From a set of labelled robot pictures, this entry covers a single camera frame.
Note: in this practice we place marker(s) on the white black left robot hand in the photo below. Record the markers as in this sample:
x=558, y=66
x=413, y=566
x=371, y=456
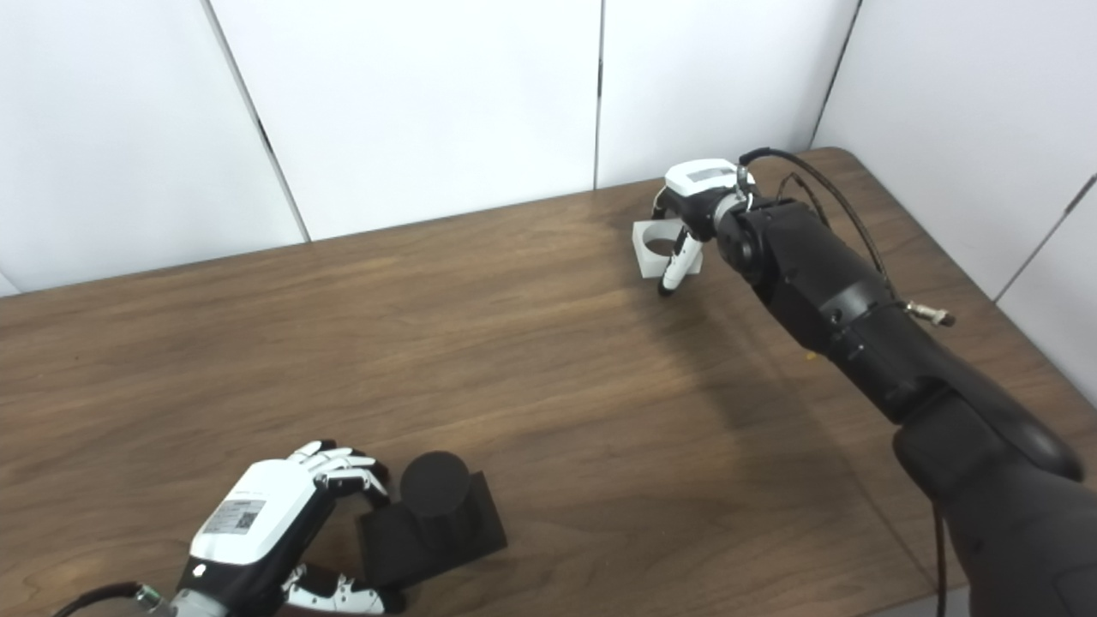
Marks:
x=257, y=506

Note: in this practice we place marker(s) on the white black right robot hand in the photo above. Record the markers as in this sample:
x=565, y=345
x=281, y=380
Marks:
x=703, y=176

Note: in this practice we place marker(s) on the white square piece with hole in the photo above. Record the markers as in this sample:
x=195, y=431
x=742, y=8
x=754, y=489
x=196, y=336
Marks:
x=643, y=247

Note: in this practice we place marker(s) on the black peg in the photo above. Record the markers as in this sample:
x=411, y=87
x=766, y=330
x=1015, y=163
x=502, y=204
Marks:
x=437, y=497

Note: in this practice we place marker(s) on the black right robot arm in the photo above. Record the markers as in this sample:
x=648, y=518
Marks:
x=857, y=317

